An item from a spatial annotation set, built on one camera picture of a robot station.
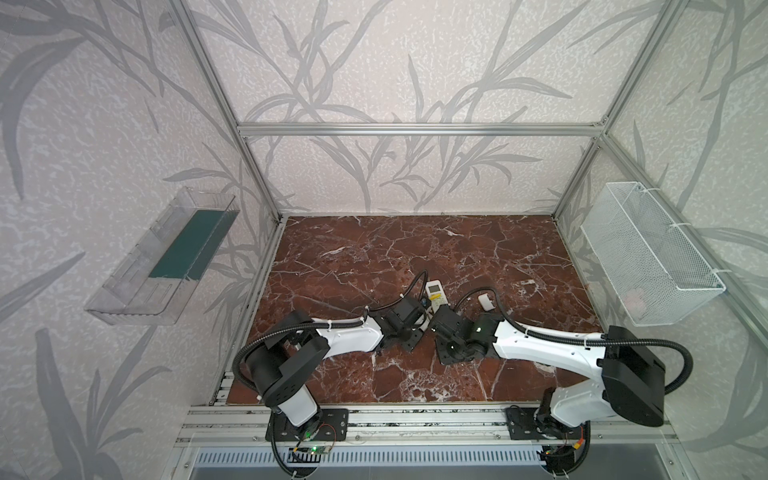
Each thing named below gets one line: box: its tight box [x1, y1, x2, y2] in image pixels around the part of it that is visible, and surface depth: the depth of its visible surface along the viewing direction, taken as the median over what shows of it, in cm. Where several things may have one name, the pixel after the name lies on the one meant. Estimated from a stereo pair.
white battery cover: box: [478, 293, 495, 311], surface depth 98 cm
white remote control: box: [425, 279, 449, 314], surface depth 98 cm
